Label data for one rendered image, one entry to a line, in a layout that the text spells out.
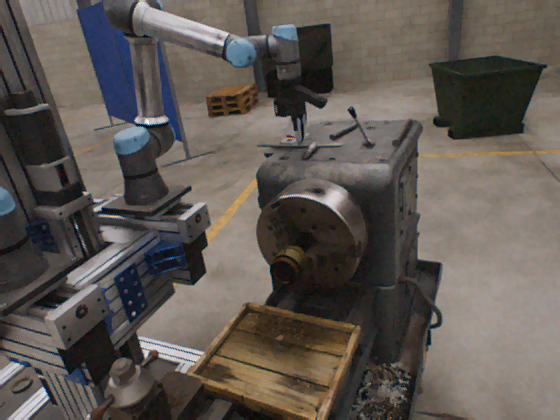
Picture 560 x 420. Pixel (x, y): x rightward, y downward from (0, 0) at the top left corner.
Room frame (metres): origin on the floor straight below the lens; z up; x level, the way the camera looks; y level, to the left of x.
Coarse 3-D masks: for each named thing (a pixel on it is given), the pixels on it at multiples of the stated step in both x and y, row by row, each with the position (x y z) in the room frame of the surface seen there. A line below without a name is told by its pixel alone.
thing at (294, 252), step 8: (288, 248) 0.91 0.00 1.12; (296, 248) 0.91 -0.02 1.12; (280, 256) 0.89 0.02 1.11; (288, 256) 0.88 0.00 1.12; (296, 256) 0.88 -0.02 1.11; (304, 256) 0.89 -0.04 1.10; (272, 264) 0.87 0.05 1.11; (280, 264) 0.86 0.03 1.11; (288, 264) 0.85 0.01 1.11; (296, 264) 0.87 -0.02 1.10; (304, 264) 0.88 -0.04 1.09; (272, 272) 0.87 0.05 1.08; (280, 272) 0.89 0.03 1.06; (288, 272) 0.90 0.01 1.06; (296, 272) 0.85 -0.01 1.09; (304, 272) 0.89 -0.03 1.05; (280, 280) 0.87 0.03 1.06; (288, 280) 0.86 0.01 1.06; (296, 280) 0.85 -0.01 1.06
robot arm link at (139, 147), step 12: (120, 132) 1.36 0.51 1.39; (132, 132) 1.34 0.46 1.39; (144, 132) 1.33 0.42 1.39; (120, 144) 1.28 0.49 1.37; (132, 144) 1.28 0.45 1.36; (144, 144) 1.30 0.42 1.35; (156, 144) 1.37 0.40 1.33; (120, 156) 1.29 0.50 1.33; (132, 156) 1.28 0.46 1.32; (144, 156) 1.30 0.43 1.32; (156, 156) 1.37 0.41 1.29; (132, 168) 1.28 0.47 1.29; (144, 168) 1.29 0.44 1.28
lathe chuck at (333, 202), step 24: (288, 192) 1.03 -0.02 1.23; (336, 192) 1.02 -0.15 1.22; (264, 216) 1.04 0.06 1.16; (312, 216) 0.97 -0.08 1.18; (336, 216) 0.94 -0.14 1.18; (360, 216) 0.99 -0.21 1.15; (264, 240) 1.05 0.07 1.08; (336, 240) 0.94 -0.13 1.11; (360, 240) 0.94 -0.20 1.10; (336, 264) 0.94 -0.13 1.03; (312, 288) 0.98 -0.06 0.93; (336, 288) 0.95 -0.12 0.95
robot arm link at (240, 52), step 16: (112, 0) 1.30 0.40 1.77; (128, 0) 1.29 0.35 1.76; (112, 16) 1.29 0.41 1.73; (128, 16) 1.26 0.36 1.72; (144, 16) 1.27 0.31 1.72; (160, 16) 1.27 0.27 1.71; (176, 16) 1.27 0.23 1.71; (128, 32) 1.30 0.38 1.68; (144, 32) 1.28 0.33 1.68; (160, 32) 1.26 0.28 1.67; (176, 32) 1.24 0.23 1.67; (192, 32) 1.24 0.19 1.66; (208, 32) 1.23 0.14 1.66; (224, 32) 1.24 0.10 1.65; (192, 48) 1.25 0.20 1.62; (208, 48) 1.22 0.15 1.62; (224, 48) 1.21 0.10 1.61; (240, 48) 1.18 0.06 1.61; (256, 48) 1.24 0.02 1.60; (240, 64) 1.18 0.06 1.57
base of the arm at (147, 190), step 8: (128, 176) 1.28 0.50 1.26; (136, 176) 1.28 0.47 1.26; (144, 176) 1.29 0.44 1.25; (152, 176) 1.30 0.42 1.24; (160, 176) 1.34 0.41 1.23; (128, 184) 1.29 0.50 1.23; (136, 184) 1.28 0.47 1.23; (144, 184) 1.28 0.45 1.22; (152, 184) 1.29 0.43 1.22; (160, 184) 1.31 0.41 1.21; (128, 192) 1.28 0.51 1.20; (136, 192) 1.27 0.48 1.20; (144, 192) 1.28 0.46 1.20; (152, 192) 1.28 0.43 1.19; (160, 192) 1.29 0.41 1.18; (168, 192) 1.34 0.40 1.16; (128, 200) 1.28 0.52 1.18; (136, 200) 1.26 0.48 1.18; (144, 200) 1.26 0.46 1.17; (152, 200) 1.27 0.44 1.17
